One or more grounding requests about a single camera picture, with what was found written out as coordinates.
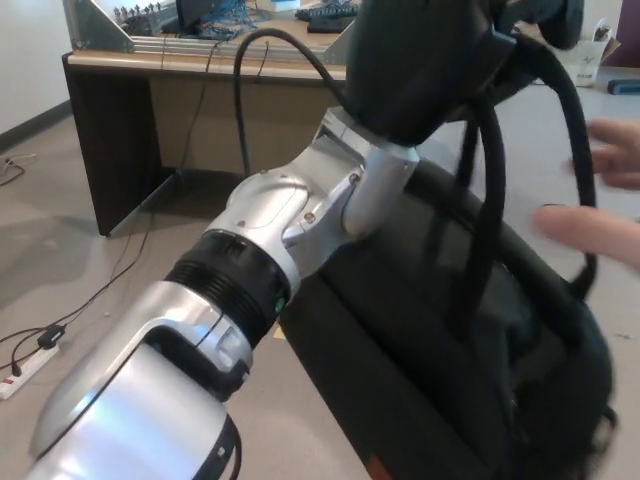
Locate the person's bare hand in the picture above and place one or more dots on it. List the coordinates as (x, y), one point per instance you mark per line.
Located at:
(590, 230)

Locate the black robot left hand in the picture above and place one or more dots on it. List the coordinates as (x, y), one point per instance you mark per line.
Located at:
(415, 60)

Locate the black lunch bag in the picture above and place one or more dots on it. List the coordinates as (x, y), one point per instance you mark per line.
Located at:
(450, 325)

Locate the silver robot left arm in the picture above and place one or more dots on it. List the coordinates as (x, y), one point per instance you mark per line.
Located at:
(150, 360)

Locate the flat black device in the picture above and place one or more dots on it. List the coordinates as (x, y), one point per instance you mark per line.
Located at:
(325, 25)

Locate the black keyboard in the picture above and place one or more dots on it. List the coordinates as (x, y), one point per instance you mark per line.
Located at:
(325, 10)

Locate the white box blue label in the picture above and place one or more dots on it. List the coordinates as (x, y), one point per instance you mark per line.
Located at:
(284, 4)

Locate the dark blue flat object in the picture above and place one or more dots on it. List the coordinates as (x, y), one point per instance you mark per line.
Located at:
(625, 86)

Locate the open cardboard box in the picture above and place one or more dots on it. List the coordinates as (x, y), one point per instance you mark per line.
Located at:
(595, 65)

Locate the dark maroon door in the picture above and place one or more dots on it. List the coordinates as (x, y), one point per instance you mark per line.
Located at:
(630, 30)

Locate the black monitor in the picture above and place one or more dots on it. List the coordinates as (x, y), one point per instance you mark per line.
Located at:
(192, 10)

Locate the dark rack with metal knobs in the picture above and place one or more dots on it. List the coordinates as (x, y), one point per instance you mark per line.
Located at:
(142, 22)

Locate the dark wood desk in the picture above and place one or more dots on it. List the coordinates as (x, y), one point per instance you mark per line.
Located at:
(115, 135)

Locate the black power adapter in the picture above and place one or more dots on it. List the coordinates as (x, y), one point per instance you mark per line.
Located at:
(51, 336)

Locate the white power strip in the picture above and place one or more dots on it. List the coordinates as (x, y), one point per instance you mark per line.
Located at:
(27, 372)

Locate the aluminium profile frame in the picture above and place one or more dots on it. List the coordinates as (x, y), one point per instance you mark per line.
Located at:
(102, 30)

